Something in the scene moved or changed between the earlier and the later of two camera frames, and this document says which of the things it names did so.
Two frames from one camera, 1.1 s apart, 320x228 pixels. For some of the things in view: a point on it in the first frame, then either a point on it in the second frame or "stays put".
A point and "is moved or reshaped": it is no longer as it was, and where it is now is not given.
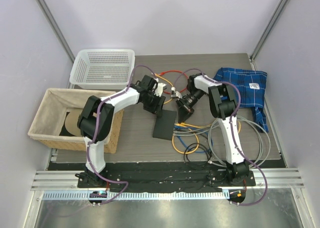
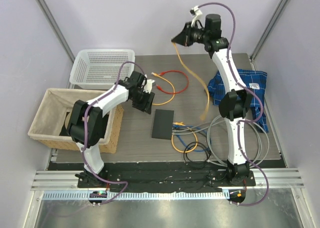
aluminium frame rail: (276, 177) stays put
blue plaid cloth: (251, 84) stays put
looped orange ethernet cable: (197, 139) is moved or reshaped
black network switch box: (164, 125) stays put
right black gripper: (185, 111) to (183, 38)
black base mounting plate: (165, 175) stays put
